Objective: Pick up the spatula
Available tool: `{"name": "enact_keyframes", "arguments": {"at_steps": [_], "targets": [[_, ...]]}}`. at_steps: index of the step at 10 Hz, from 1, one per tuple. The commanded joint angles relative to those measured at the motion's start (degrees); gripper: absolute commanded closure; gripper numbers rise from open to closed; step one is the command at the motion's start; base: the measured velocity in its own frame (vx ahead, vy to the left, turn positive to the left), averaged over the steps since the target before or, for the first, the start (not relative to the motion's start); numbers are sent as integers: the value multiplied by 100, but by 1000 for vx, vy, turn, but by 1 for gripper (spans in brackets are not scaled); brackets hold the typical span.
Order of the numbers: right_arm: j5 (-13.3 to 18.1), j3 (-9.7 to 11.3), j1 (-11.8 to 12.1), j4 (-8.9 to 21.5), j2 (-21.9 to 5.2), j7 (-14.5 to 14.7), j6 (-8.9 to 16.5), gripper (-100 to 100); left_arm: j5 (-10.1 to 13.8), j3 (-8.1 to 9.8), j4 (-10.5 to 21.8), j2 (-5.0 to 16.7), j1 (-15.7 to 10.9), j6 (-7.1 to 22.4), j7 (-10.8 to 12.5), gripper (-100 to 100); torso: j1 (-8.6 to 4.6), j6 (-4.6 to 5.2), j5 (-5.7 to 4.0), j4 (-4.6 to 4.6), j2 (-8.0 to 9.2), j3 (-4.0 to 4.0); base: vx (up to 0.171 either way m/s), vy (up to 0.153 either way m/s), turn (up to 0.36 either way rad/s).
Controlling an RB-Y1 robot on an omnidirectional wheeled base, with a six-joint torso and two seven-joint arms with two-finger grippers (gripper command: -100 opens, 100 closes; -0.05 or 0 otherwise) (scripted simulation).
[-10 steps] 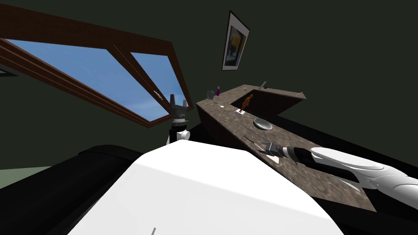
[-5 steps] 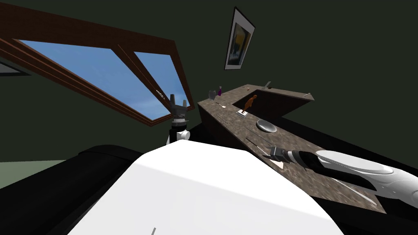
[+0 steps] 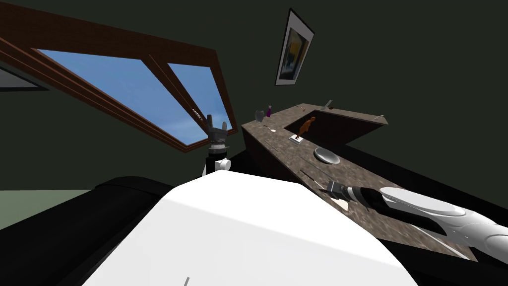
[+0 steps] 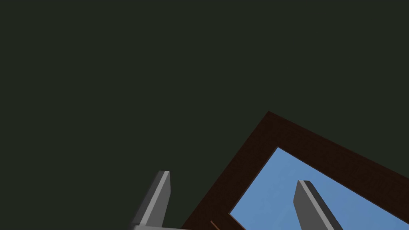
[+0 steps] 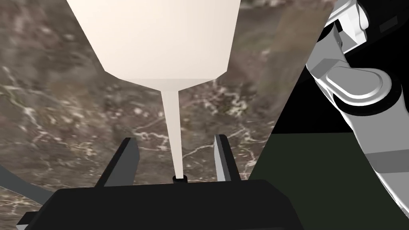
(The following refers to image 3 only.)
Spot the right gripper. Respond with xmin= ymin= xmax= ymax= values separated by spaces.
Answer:
xmin=326 ymin=181 xmax=352 ymax=202

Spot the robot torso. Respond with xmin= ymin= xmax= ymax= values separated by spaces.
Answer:
xmin=81 ymin=170 xmax=418 ymax=286

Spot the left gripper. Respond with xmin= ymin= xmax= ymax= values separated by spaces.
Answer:
xmin=206 ymin=114 xmax=229 ymax=149

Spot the table knife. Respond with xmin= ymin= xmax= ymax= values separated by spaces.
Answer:
xmin=299 ymin=169 xmax=327 ymax=190

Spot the grey plate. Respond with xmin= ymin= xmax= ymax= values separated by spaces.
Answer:
xmin=313 ymin=147 xmax=341 ymax=165

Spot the brown figurine on white base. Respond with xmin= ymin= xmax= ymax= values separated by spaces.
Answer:
xmin=289 ymin=116 xmax=317 ymax=145

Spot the black framed wall picture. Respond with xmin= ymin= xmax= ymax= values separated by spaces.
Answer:
xmin=275 ymin=7 xmax=316 ymax=86

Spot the brown framed window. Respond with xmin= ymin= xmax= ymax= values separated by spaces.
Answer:
xmin=0 ymin=1 xmax=239 ymax=153

